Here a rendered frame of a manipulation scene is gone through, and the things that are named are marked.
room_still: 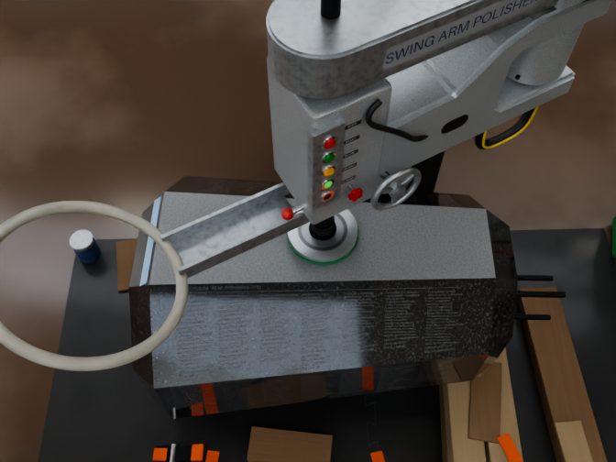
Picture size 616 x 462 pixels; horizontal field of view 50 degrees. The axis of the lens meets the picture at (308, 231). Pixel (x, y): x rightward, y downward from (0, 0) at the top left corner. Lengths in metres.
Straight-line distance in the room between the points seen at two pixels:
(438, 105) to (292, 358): 0.90
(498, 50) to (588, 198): 1.82
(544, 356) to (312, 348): 1.12
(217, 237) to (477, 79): 0.77
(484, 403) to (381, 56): 1.54
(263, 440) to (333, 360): 0.58
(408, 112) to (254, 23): 2.42
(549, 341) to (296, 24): 1.89
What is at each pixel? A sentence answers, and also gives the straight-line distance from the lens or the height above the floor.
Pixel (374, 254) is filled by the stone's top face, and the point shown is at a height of 0.83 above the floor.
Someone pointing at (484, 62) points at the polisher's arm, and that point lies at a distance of 1.67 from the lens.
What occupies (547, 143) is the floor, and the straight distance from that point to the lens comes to 3.54.
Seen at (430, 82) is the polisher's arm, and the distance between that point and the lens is 1.68.
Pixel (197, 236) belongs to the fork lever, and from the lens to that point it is 1.78.
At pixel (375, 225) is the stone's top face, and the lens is 2.08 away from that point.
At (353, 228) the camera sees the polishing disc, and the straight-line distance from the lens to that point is 2.00.
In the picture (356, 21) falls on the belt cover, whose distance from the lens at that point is 1.36.
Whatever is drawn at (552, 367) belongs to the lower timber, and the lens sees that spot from 2.82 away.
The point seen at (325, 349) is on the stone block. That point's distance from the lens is 2.05.
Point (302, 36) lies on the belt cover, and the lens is 1.32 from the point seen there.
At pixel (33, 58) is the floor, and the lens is 4.02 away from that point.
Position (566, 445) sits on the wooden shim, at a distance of 2.72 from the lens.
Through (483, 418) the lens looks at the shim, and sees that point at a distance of 2.54.
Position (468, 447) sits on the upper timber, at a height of 0.20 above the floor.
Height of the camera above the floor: 2.59
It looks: 59 degrees down
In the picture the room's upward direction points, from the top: straight up
